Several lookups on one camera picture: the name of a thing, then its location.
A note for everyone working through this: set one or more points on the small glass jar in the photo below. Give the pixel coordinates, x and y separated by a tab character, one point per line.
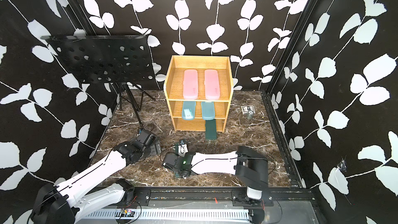
250	115

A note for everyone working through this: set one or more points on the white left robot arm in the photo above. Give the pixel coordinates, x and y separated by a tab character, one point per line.
71	200

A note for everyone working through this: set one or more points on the small printed card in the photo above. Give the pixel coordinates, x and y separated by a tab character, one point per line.
248	109

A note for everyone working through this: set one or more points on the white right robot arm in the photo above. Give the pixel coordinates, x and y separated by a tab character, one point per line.
249	166

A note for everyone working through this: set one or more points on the wooden shelf unit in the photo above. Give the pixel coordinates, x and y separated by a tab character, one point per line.
173	89

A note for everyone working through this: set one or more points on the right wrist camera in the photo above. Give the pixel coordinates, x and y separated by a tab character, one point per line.
181	147

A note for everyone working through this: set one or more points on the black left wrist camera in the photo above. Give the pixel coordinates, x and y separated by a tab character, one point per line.
145	139

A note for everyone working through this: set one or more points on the light blue pencil case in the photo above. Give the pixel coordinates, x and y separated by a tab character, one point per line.
208	110
188	110

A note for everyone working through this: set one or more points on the pink pencil case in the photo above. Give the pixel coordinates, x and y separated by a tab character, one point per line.
190	84
212	86

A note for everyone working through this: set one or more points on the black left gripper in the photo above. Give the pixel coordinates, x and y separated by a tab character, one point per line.
155	150

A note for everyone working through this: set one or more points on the black music stand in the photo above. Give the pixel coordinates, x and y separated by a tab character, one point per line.
119	59

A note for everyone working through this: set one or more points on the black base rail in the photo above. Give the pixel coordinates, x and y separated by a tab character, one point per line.
237	195

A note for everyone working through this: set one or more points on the white perforated cable duct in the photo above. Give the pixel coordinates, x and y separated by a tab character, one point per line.
171	214

